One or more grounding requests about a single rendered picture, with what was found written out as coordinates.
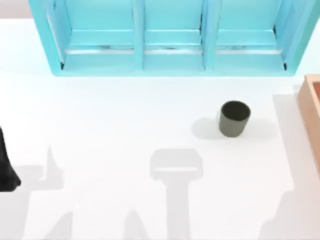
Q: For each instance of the salmon-coloured shallow box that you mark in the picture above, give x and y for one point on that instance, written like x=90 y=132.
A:
x=309 y=110

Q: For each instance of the light blue rack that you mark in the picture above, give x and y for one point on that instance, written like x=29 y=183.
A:
x=172 y=37

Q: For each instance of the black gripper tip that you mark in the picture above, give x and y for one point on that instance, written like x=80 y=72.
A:
x=5 y=172

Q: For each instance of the dark grey cup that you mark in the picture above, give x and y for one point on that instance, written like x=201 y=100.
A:
x=234 y=123

